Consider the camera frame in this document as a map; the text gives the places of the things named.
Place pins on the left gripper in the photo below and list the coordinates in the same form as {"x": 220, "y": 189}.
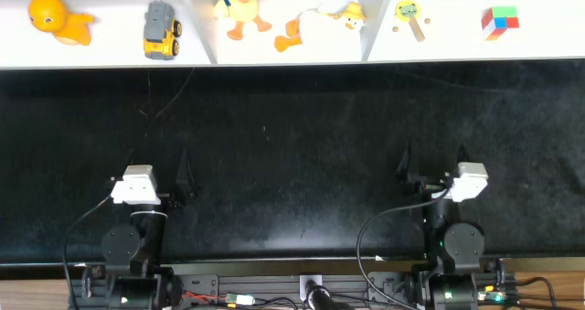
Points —
{"x": 168, "y": 200}

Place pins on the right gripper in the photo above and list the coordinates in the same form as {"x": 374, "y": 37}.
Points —
{"x": 427, "y": 186}

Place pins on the grey and yellow toy truck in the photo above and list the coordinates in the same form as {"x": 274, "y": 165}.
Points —
{"x": 159, "y": 31}

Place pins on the yellow rattle drum toy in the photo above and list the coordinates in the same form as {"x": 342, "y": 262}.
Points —
{"x": 408, "y": 10}

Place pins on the many-coloured puzzle cube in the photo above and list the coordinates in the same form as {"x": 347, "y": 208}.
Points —
{"x": 500, "y": 22}

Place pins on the yellow rubber duck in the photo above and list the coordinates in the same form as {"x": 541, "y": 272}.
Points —
{"x": 50, "y": 15}

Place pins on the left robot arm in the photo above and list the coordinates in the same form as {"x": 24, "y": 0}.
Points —
{"x": 121, "y": 243}

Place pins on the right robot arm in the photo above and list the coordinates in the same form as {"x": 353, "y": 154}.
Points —
{"x": 464, "y": 241}

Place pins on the white shelf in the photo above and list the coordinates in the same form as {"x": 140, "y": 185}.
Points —
{"x": 114, "y": 49}

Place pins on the white plush duck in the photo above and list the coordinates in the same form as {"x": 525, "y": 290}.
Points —
{"x": 322, "y": 28}

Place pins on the yellow plush duck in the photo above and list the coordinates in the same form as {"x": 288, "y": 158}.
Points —
{"x": 242, "y": 8}

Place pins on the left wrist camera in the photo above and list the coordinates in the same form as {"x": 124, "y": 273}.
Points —
{"x": 136, "y": 184}

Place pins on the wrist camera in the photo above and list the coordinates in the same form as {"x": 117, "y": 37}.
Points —
{"x": 467, "y": 181}
{"x": 136, "y": 184}

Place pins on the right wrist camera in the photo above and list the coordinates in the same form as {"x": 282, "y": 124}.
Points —
{"x": 467, "y": 181}

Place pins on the mounting rail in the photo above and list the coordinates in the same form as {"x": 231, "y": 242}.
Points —
{"x": 274, "y": 291}

